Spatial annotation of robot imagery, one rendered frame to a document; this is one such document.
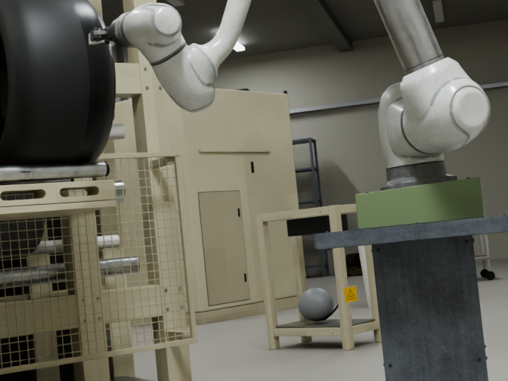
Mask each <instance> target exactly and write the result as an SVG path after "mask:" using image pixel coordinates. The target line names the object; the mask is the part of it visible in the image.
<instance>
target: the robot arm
mask: <svg viewBox="0 0 508 381"><path fill-rule="evenodd" d="M251 1H252V0H228V1H227V4H226V8H225V12H224V15H223V18H222V21H221V25H220V27H219V30H218V32H217V34H216V35H215V37H214V38H213V39H212V40H211V41H210V42H208V43H206V44H205V45H198V44H195V43H193V44H191V45H187V43H186V42H185V40H184V38H183V36H182V34H181V16H180V14H179V13H178V12H177V10H176V9H174V8H173V7H172V6H170V5H167V4H163V3H148V4H145V5H140V6H138V7H136V8H135V9H133V10H132V11H129V12H127V13H124V14H121V15H120V16H119V17H118V18H116V19H115V20H114V21H113V22H112V23H111V25H110V26H109V27H106V28H104V30H101V28H97V27H95V28H94V29H93V30H92V31H90V33H89V34H88V43H89V44H90V45H96V44H100V43H103V42H104V40H105V45H109V41H112V42H115V43H116V44H117V45H119V46H122V47H127V48H137V49H138V50H139V51H140V52H141V53H142V54H143V55H144V56H145V57H146V59H147V60H148V62H149V63H150V65H151V66H152V68H153V71H154V72H155V75H156V77H157V78H158V80H159V82H160V84H161V86H162V87H163V88H164V89H165V91H166V92H167V94H168V95H169V97H170V98H171V99H172V100H173V101H174V102H175V103H176V104H177V105H178V106H179V107H180V108H181V109H183V110H186V111H188V112H191V113H197V112H200V111H202V110H205V109H206V108H208V107H210V106H211V105H212V102H213V101H214V100H215V87H214V85H213V82H214V79H215V78H216V77H217V76H218V67H219V66H220V64H221V63H222V62H223V61H224V60H225V59H226V57H227V56H228V55H229V54H230V53H231V51H232V50H233V48H234V46H235V45H236V43H237V40H238V39H239V36H240V33H241V31H242V28H243V25H244V22H245V19H246V16H247V13H248V10H249V6H250V3H251ZM374 2H375V5H376V7H377V10H378V12H379V15H380V16H381V18H382V20H383V23H384V25H385V28H386V30H387V33H388V34H389V38H390V39H391V41H392V44H393V46H394V48H395V51H396V53H397V55H398V58H399V60H400V62H401V65H402V67H403V69H404V72H405V74H406V76H404V77H403V79H402V82H399V83H396V84H394V85H390V86H389V87H388V88H387V89H386V91H385V92H384V93H383V96H382V97H381V100H380V103H379V109H378V124H379V138H380V143H381V148H382V153H383V159H384V162H385V166H386V180H387V183H386V185H385V186H383V187H381V188H380V191H386V190H391V189H396V188H402V187H412V186H417V185H423V184H433V183H439V182H444V181H454V180H457V176H456V175H448V174H447V170H446V167H445V159H444V152H447V151H451V150H456V149H458V148H460V147H463V146H465V145H467V144H468V143H470V142H471V141H473V140H475V139H476V138H477V137H478V136H479V135H480V134H481V133H482V131H483V130H484V128H485V126H486V125H487V124H488V120H489V118H490V114H491V108H490V103H489V100H488V97H487V95H486V94H485V92H484V91H483V90H482V88H481V87H480V86H479V85H478V84H477V83H476V82H474V81H472V80H471V79H470V78H469V77H468V75H467V74H466V73H465V72H464V70H463V69H462V67H461V66H460V65H459V63H458V62H456V61H455V60H453V59H450V58H449V57H447V58H444V55H443V54H442V52H441V49H440V47H439V44H438V42H437V39H436V37H435V34H434V32H433V31H432V27H431V26H430V23H429V21H428V18H427V16H426V14H425V11H424V10H423V6H422V5H421V3H420V0H374Z"/></svg>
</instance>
